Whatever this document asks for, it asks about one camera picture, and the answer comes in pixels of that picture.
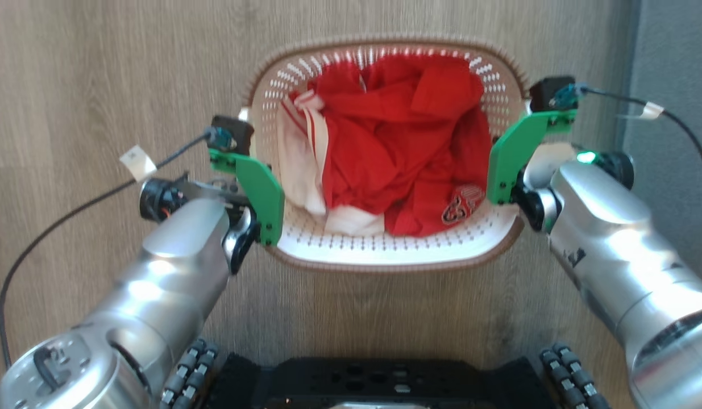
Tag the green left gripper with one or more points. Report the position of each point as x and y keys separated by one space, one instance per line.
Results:
x=265 y=193

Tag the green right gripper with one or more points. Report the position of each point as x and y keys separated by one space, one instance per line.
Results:
x=512 y=150

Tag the white laundry basket brown rim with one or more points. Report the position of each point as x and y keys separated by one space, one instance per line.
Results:
x=385 y=250

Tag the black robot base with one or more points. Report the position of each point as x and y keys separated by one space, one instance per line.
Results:
x=385 y=383

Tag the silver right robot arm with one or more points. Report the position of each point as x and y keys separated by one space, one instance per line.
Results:
x=618 y=244

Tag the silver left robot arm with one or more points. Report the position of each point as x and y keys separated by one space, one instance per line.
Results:
x=157 y=284

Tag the white garment with red stripes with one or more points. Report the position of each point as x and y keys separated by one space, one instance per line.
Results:
x=296 y=165

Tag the black grey roller wheel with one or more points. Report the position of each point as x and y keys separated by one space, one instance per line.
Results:
x=572 y=378
x=188 y=375

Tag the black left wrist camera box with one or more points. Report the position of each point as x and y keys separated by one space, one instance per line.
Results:
x=237 y=132

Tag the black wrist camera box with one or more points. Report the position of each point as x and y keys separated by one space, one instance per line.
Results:
x=237 y=132
x=547 y=91

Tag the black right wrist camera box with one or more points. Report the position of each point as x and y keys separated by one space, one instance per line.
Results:
x=547 y=91

